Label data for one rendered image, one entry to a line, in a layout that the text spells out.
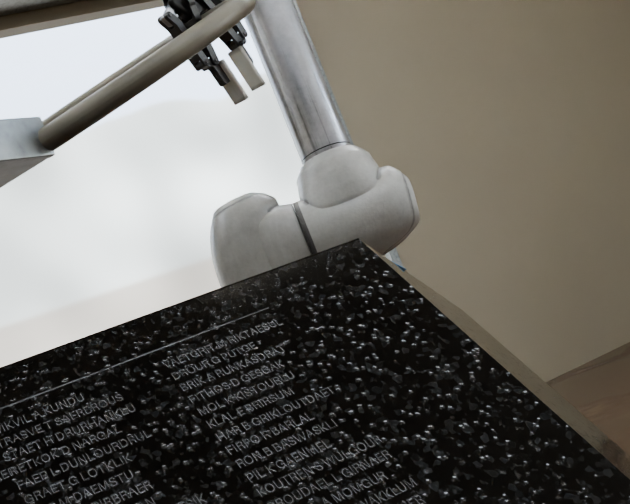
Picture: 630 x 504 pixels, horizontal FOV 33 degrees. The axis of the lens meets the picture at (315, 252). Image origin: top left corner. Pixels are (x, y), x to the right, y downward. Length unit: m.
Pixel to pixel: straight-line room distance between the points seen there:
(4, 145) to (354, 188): 0.84
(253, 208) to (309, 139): 0.17
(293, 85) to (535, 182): 5.64
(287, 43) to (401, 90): 5.18
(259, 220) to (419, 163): 5.19
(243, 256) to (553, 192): 5.85
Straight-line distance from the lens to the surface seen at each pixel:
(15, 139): 1.27
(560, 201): 7.67
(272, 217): 1.93
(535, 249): 7.42
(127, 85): 1.27
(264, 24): 2.08
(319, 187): 1.94
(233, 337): 0.79
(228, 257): 1.94
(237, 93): 1.65
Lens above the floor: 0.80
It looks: 5 degrees up
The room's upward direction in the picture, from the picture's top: 22 degrees counter-clockwise
